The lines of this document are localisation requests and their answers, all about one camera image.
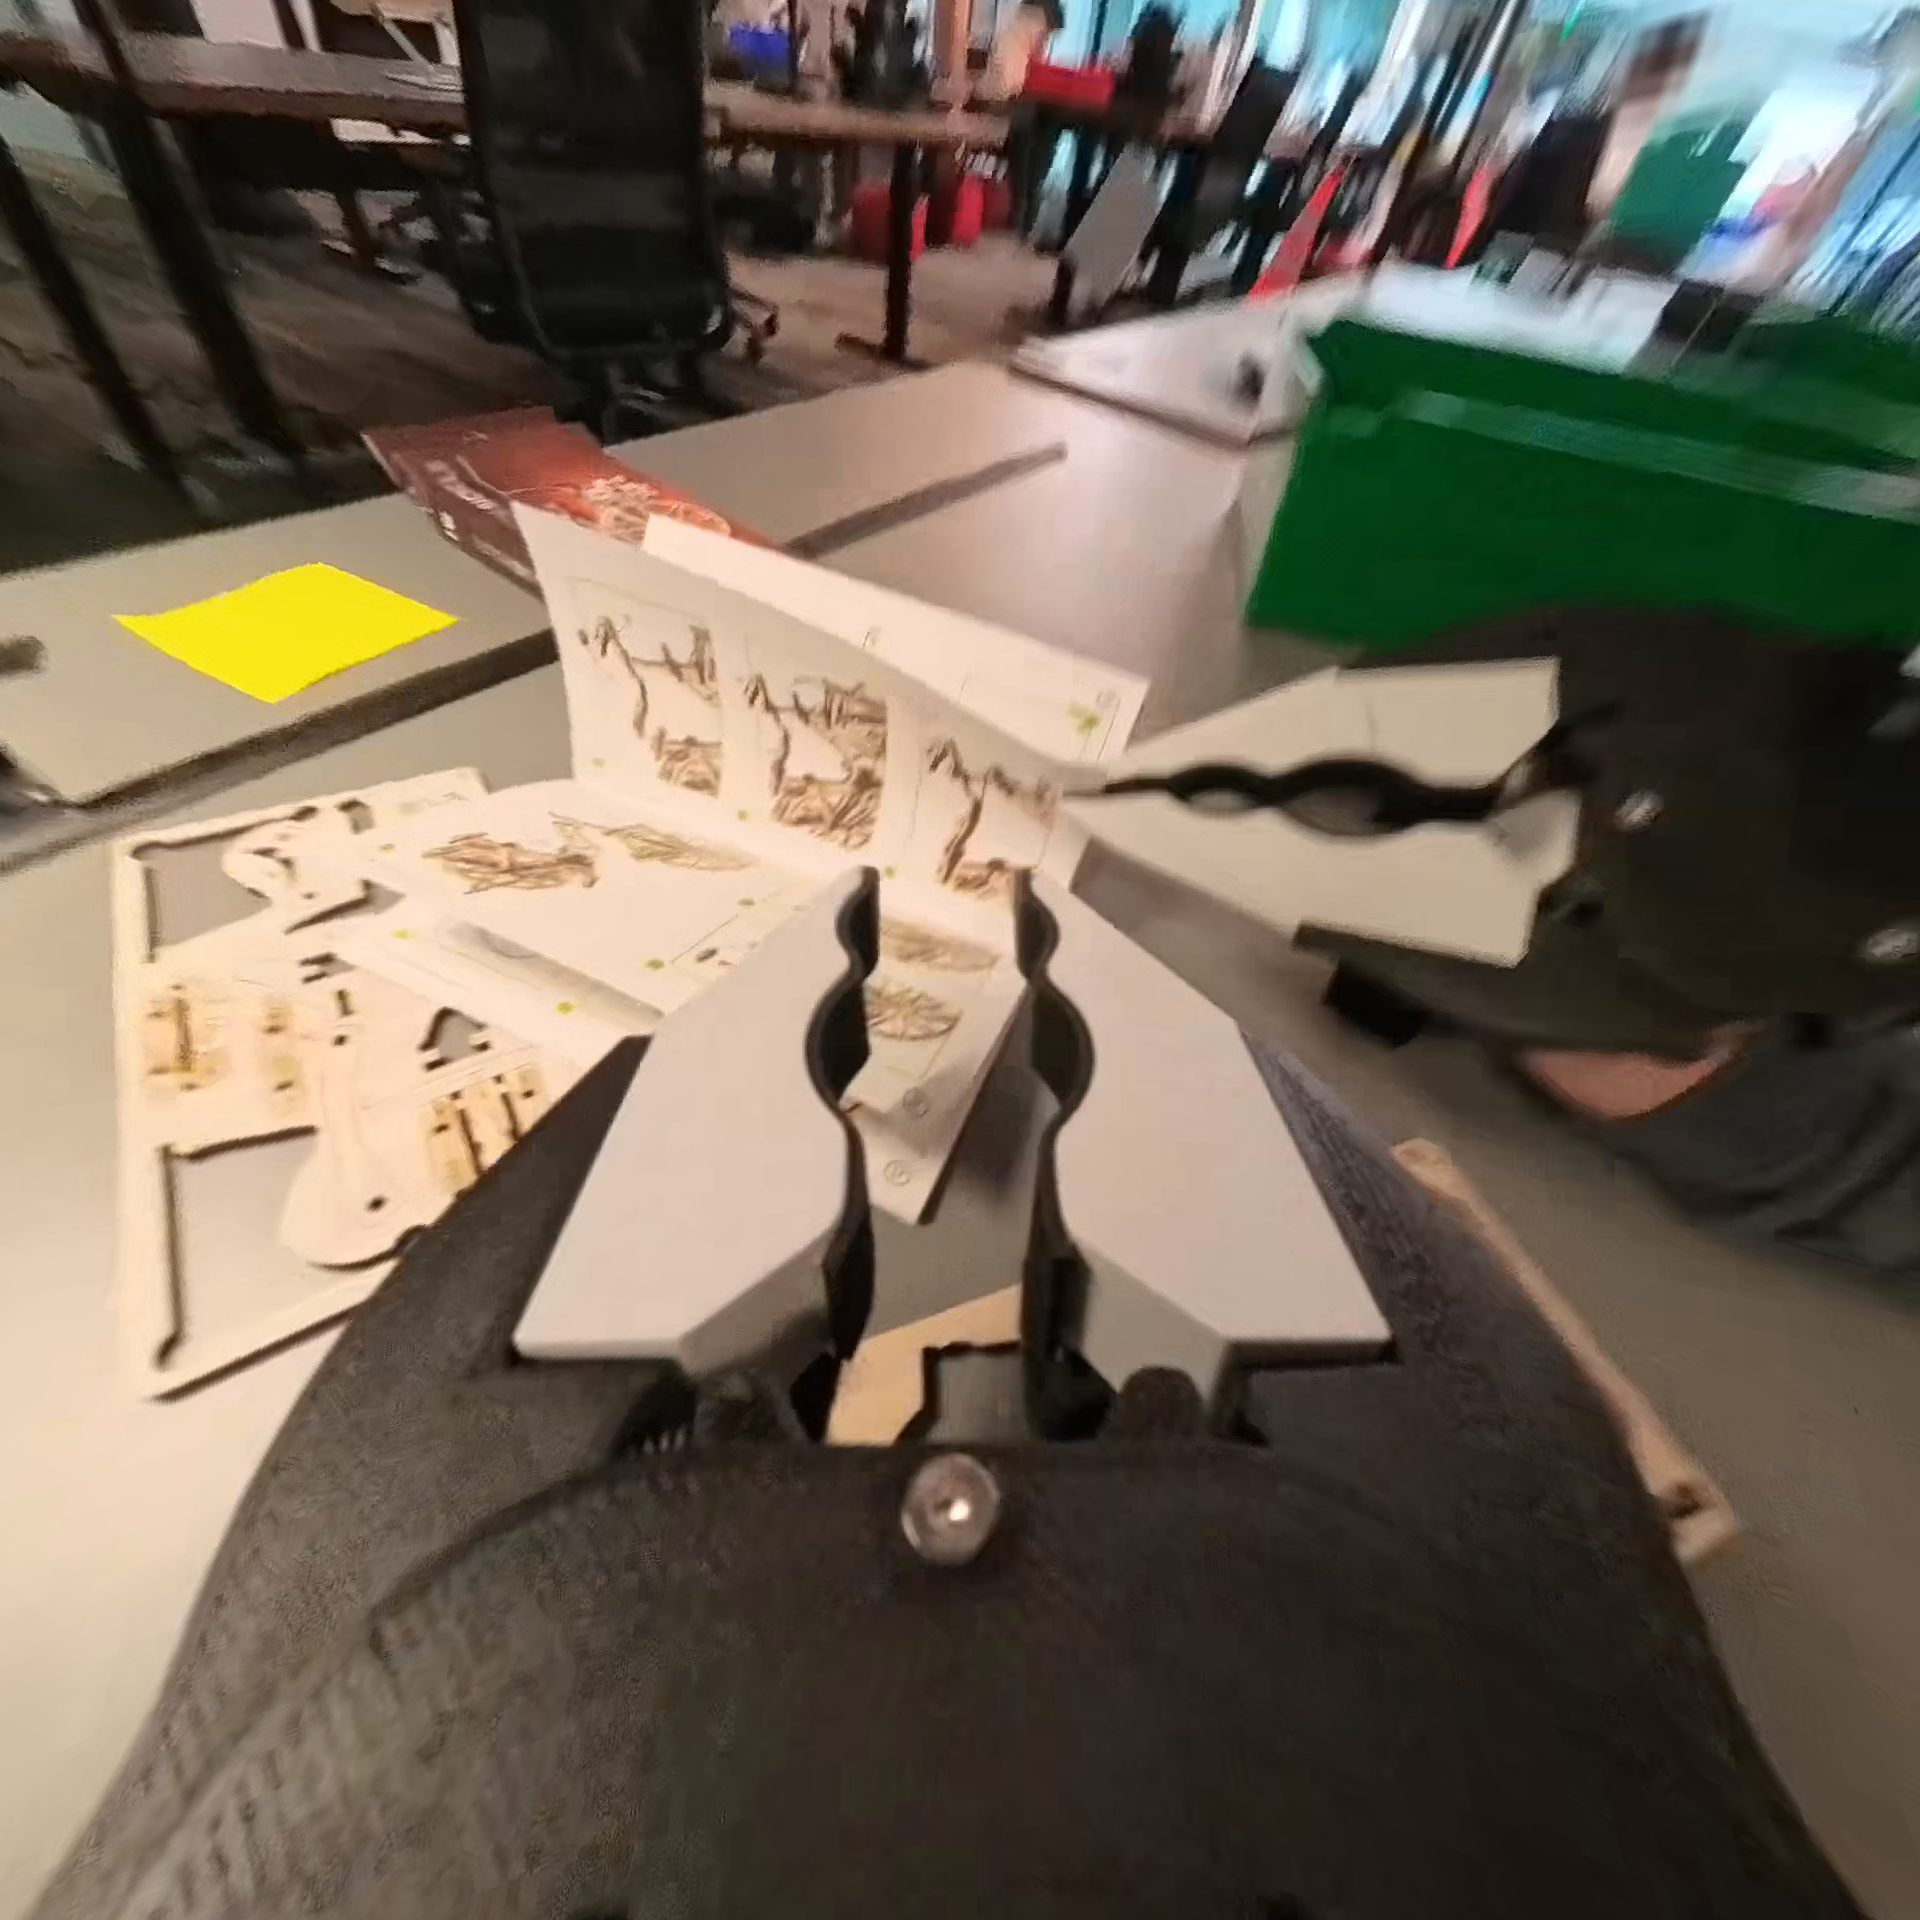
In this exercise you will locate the wooden parts sheet small pieces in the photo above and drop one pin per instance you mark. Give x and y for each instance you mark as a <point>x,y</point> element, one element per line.
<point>225,1050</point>

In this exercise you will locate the wooden parts sheet large cutouts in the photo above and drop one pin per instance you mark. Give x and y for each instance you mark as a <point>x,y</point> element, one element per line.
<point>1620,1348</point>

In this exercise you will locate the yellow sticky note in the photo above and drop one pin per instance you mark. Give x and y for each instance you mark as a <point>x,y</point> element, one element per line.
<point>283,630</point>

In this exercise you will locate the paper instruction booklet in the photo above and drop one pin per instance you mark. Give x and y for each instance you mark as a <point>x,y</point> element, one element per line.
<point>779,704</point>

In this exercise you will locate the person's right hand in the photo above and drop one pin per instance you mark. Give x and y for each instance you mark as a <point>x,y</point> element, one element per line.
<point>1634,1072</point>

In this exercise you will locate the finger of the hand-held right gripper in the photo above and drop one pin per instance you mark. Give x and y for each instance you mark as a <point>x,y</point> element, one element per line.
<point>1349,721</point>
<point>1349,870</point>

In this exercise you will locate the dark wooden desk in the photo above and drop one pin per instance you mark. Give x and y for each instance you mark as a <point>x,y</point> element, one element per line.
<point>300,89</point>

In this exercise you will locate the green plastic bin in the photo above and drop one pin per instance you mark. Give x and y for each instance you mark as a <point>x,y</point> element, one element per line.
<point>1576,510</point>

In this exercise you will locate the brown product box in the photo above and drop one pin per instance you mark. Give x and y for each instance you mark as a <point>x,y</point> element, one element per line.
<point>509,481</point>

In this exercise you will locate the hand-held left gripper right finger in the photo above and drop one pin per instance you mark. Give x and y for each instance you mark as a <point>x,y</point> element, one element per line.
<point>1213,1201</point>

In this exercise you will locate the orange traffic cone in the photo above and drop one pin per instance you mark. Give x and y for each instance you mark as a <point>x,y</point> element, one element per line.
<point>1306,241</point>

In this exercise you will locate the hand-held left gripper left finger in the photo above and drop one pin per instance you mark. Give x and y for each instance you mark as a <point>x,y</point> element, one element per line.
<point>691,1201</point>

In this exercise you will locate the black office chair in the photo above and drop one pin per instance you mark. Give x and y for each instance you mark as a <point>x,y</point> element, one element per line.
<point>600,180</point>

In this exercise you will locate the person's right forearm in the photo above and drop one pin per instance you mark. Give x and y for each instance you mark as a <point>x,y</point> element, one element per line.
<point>1800,1154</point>

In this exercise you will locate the red storage bin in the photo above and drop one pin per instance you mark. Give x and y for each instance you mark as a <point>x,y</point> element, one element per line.
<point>931,217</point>

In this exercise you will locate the grey leaning board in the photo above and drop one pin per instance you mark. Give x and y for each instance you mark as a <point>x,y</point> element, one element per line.
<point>1108,233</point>

